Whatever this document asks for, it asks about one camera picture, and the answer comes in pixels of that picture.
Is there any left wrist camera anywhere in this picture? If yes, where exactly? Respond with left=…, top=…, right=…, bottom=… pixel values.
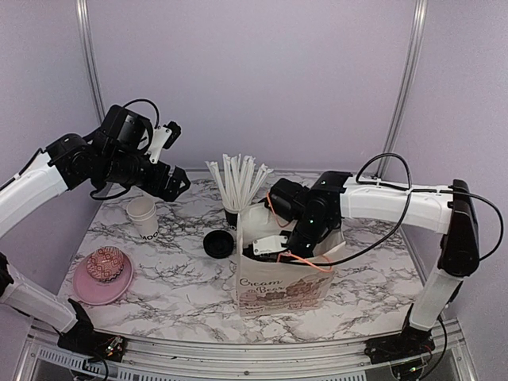
left=147, top=121, right=181, bottom=164

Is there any black cup holding straws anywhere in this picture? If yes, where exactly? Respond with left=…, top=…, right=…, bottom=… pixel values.
left=225, top=208, right=238, bottom=231

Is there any kraft paper bag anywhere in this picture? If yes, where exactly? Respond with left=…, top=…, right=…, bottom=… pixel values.
left=236, top=203, right=346, bottom=318

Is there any stack of white paper cups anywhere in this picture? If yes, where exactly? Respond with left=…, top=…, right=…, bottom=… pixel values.
left=126, top=197, right=159, bottom=241

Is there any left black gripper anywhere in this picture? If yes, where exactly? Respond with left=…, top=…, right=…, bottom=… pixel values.
left=101, top=148, right=191, bottom=201

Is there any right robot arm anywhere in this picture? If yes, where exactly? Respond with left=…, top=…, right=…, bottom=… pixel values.
left=265, top=171, right=505, bottom=356

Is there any front aluminium rail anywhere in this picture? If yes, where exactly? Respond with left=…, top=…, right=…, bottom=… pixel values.
left=13, top=320, right=478, bottom=380

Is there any bundle of white wrapped straws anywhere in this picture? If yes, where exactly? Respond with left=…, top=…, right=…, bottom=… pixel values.
left=206, top=153, right=273, bottom=213

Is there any right aluminium frame post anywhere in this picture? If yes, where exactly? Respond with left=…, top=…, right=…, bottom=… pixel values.
left=383, top=0, right=428, bottom=153

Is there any red patterned bowl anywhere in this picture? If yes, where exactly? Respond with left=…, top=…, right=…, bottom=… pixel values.
left=86, top=246, right=124, bottom=283

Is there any left aluminium frame post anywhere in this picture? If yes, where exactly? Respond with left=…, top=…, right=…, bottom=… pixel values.
left=75, top=0, right=106, bottom=121

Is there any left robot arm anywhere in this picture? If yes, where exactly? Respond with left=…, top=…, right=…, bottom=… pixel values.
left=1, top=103, right=191, bottom=353

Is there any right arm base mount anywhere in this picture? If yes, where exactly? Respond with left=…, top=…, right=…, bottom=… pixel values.
left=364, top=311, right=435, bottom=364

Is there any pink plate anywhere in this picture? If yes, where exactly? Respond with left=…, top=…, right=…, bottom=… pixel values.
left=72, top=254, right=134, bottom=306

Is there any stack of black lids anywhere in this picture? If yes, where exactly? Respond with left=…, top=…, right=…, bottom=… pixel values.
left=203, top=230, right=234, bottom=259

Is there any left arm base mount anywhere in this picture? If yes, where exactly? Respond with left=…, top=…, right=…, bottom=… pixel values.
left=57, top=298, right=127, bottom=362

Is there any aluminium frame post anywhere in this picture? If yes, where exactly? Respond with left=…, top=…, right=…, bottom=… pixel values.
left=383, top=0, right=428, bottom=153
left=75, top=0, right=106, bottom=121

